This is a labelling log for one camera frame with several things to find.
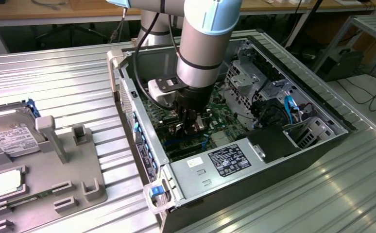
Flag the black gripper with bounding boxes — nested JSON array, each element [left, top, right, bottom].
[[173, 84, 214, 117]]

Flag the green motherboard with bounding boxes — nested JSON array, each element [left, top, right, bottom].
[[138, 80, 250, 164]]

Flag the silver chipset heatsink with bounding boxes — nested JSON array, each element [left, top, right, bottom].
[[212, 132, 233, 147]]

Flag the metal drive cage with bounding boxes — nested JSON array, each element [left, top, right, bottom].
[[224, 40, 293, 117]]

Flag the black plastic air shroud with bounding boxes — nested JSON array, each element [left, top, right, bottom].
[[245, 126, 301, 164]]

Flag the silver power supply with label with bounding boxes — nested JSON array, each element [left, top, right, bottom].
[[169, 142, 266, 200]]

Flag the open metal PC case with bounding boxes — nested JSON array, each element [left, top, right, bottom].
[[105, 34, 358, 227]]

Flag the blue case latch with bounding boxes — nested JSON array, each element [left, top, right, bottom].
[[148, 185, 162, 197]]

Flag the black box under table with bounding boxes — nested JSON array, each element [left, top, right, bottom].
[[322, 48, 364, 82]]

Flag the grey plastic parts rack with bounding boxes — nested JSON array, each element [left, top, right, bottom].
[[0, 115, 109, 233]]

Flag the hard disk in blue carrier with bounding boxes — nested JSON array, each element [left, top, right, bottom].
[[0, 98, 44, 156]]

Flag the metal slat side table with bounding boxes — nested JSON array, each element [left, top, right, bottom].
[[313, 14, 376, 76]]

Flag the green RAM stick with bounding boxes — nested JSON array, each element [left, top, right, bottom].
[[6, 189, 54, 207]]

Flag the silver CPU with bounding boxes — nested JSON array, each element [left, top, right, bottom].
[[0, 169, 25, 195]]

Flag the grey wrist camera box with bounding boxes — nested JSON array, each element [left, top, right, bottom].
[[146, 76, 189, 109]]

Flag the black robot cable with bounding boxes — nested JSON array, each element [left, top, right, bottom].
[[133, 11, 177, 111]]

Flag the blue flat data wire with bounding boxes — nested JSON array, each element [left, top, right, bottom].
[[282, 95, 298, 127]]

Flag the wooden desk with white frame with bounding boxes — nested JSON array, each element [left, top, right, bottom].
[[0, 0, 376, 54]]

